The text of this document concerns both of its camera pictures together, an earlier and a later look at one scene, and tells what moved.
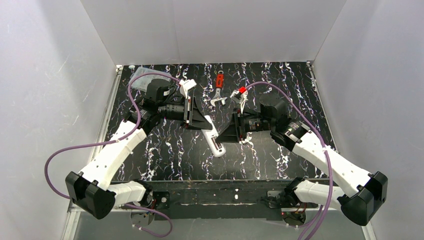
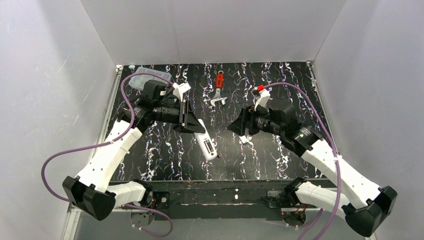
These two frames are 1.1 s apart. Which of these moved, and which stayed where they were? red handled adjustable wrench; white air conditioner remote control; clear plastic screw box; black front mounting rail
Moved: white air conditioner remote control
Stayed: black front mounting rail; red handled adjustable wrench; clear plastic screw box
